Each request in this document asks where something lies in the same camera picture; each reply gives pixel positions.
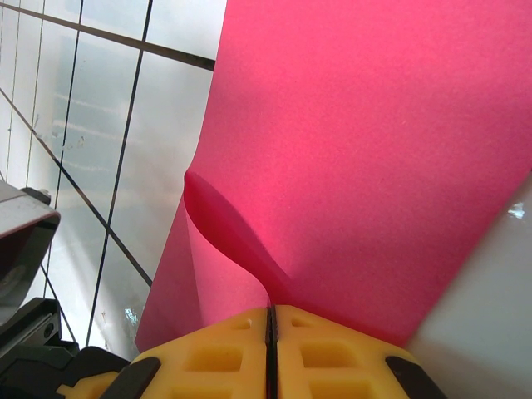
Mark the pink paper sheet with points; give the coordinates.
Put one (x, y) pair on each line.
(332, 124)

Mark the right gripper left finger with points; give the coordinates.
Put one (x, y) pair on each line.
(216, 365)

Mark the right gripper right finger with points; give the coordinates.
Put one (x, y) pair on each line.
(332, 365)

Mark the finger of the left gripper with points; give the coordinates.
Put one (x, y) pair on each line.
(91, 374)

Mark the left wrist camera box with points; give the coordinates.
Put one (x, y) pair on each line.
(21, 232)

